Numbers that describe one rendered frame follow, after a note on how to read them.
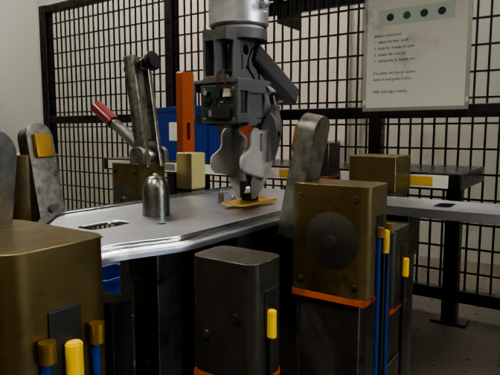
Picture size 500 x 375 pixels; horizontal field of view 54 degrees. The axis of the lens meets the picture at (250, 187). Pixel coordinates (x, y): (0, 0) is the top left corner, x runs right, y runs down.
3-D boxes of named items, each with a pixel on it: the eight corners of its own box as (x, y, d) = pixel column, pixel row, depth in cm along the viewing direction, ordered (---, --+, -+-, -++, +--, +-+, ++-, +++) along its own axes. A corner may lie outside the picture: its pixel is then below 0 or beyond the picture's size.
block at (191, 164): (194, 368, 84) (191, 152, 80) (178, 362, 86) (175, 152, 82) (207, 360, 87) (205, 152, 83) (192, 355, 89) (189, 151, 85)
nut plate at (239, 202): (243, 207, 62) (243, 197, 62) (219, 204, 64) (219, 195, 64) (278, 200, 69) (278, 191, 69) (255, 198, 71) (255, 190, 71)
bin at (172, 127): (222, 163, 110) (222, 103, 109) (143, 158, 131) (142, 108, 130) (271, 160, 122) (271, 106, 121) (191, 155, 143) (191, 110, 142)
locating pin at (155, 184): (156, 231, 57) (155, 174, 57) (137, 228, 59) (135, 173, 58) (175, 227, 60) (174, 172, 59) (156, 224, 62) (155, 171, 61)
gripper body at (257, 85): (191, 129, 62) (189, 29, 60) (232, 128, 69) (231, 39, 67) (241, 128, 58) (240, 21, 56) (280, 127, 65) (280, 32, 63)
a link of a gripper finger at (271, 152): (245, 162, 65) (242, 95, 64) (254, 161, 66) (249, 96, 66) (276, 161, 62) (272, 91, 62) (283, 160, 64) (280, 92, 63)
